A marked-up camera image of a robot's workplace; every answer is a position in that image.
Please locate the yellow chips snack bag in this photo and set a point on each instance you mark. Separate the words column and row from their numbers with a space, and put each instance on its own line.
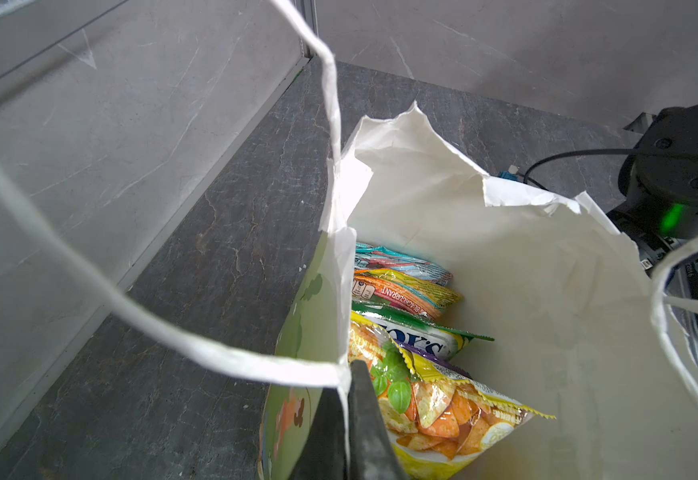
column 438, row 420

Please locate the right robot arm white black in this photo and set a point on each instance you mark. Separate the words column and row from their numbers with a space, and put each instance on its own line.
column 660, row 186

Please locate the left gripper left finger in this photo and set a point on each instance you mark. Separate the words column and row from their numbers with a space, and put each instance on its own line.
column 323, row 456

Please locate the teal snack packet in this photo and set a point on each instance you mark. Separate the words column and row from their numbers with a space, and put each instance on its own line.
column 370, row 257

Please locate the orange yellow snack packet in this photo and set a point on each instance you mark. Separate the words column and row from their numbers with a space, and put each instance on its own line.
column 404, row 292

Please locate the green white snack bag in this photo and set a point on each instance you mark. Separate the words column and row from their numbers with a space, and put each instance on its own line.
column 408, row 329

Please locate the white floral paper bag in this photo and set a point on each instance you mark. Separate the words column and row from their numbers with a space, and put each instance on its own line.
column 585, row 339

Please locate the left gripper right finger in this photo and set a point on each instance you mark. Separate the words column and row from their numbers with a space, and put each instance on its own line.
column 371, row 455

